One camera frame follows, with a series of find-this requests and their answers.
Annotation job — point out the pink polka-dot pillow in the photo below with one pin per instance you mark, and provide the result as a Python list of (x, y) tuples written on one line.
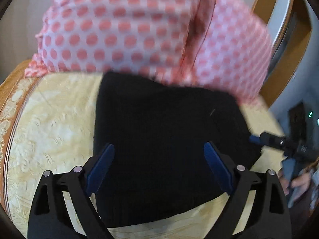
[(144, 37), (228, 48)]

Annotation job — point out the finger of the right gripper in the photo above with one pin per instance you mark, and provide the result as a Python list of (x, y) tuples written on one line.
[(255, 140)]

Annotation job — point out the cream patterned bedspread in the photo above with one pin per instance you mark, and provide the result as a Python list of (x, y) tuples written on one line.
[(48, 123)]

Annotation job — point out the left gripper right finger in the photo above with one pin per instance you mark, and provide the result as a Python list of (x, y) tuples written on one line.
[(256, 207)]

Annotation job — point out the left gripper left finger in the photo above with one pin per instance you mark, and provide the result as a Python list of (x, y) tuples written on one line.
[(49, 216)]

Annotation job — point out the left pink polka-dot pillow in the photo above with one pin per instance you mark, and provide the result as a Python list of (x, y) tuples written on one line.
[(144, 37)]

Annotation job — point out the black pants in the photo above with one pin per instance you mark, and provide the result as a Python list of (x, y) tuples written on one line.
[(158, 132)]

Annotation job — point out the person's right hand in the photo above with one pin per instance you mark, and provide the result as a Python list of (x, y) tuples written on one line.
[(296, 179)]

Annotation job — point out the right pink polka-dot pillow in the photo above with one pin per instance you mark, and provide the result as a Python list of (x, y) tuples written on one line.
[(228, 48)]

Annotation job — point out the wooden door frame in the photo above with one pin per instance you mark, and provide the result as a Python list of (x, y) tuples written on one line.
[(290, 27)]

